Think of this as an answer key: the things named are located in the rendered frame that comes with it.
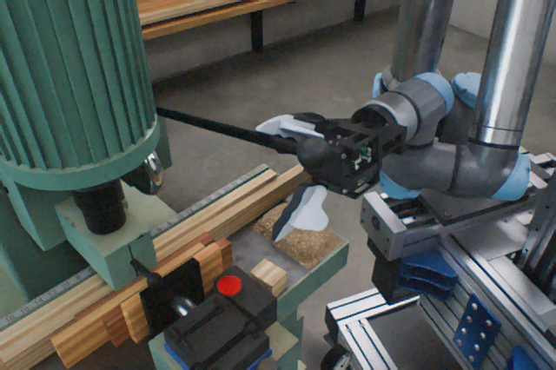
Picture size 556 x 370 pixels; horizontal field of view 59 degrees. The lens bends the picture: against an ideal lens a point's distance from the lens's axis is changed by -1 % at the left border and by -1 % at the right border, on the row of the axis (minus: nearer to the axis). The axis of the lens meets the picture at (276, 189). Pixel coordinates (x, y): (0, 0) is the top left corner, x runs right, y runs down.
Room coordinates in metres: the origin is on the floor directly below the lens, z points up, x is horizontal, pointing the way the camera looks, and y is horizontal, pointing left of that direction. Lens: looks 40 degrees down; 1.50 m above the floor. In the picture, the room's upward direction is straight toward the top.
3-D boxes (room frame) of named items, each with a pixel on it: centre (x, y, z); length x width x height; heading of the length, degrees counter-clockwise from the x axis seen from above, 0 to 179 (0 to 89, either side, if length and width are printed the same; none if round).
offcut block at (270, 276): (0.49, 0.01, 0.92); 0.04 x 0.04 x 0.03; 50
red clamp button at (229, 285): (0.39, 0.06, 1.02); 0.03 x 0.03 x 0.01
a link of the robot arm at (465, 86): (0.86, -0.40, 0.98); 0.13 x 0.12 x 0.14; 75
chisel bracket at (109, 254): (0.48, 0.24, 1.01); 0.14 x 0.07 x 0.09; 45
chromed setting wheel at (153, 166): (0.65, 0.23, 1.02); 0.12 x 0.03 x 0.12; 45
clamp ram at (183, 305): (0.40, 0.12, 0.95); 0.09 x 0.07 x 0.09; 135
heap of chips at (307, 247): (0.60, -0.03, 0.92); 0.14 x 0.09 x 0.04; 45
